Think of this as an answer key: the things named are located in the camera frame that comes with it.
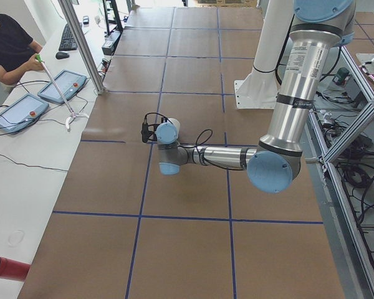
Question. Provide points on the black keyboard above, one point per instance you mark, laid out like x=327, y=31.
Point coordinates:
x=67, y=41

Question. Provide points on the black computer mouse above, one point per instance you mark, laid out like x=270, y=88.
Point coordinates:
x=61, y=55

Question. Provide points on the white reacher grabber stick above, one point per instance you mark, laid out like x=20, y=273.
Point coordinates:
x=73, y=114

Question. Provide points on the white side table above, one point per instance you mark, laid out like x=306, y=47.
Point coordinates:
x=33, y=166

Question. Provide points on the person in black shirt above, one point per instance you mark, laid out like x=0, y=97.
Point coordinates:
x=18, y=51

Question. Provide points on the aluminium frame truss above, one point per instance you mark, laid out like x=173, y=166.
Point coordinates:
x=330, y=155

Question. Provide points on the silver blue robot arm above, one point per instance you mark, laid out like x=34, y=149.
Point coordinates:
x=316, y=27

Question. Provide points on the red cylinder tube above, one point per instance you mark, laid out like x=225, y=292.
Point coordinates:
x=13, y=269

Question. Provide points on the near teach pendant tablet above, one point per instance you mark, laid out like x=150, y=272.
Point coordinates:
x=22, y=113

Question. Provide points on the teach pendant tablet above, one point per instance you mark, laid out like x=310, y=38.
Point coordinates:
x=69, y=83
x=22, y=113

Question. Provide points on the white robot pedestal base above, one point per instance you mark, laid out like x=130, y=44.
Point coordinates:
x=259, y=89

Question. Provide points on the far teach pendant tablet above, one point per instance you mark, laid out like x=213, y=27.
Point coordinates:
x=69, y=83

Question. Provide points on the aluminium frame post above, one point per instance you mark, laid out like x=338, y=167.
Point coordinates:
x=72, y=20

